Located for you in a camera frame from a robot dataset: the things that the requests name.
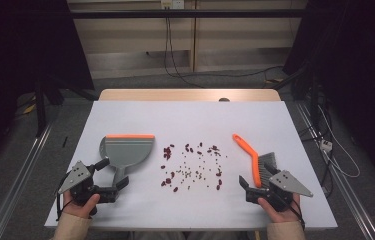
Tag white table cover board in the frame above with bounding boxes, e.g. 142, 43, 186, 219
44, 100, 339, 231

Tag yellow floor tape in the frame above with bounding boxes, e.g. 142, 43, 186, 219
22, 102, 38, 116

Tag person's right hand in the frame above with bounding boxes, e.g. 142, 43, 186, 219
257, 194, 302, 224

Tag grey dustpan with orange edge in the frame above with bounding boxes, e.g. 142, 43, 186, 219
98, 133, 156, 188

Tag white wall socket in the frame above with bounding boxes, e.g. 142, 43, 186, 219
160, 0, 186, 10

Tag black metal crossbar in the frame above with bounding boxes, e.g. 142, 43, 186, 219
69, 8, 310, 20

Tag white cable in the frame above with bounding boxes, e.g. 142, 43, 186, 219
317, 104, 362, 179

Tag group of small green beans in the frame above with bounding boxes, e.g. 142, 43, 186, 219
164, 150, 228, 192

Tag wooden table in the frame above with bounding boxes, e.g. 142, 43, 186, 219
98, 88, 282, 103

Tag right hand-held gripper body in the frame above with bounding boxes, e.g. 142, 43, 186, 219
245, 169, 314, 213

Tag black metal stand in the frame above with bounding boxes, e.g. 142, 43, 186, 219
34, 73, 100, 138

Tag orange brush with grey bristles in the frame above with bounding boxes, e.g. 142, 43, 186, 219
231, 133, 280, 190

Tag aluminium floor rail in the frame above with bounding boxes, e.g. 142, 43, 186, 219
0, 120, 55, 240
294, 100, 375, 240

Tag person's legs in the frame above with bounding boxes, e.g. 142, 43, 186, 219
129, 230, 259, 240

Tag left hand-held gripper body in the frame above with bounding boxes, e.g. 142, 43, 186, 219
57, 160, 120, 206

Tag black curtain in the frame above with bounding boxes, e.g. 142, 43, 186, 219
282, 0, 375, 193
0, 0, 95, 176

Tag bundle of black floor cables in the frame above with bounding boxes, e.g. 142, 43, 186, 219
298, 75, 335, 198

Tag black wall cable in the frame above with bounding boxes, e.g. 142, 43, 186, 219
162, 8, 207, 90
167, 8, 285, 79

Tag person's left hand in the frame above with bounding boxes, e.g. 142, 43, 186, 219
62, 190, 101, 220

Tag group of red beans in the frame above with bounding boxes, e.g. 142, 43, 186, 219
159, 142, 225, 194

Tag right hand-held gripper black cable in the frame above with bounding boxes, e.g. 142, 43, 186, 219
288, 199, 306, 231

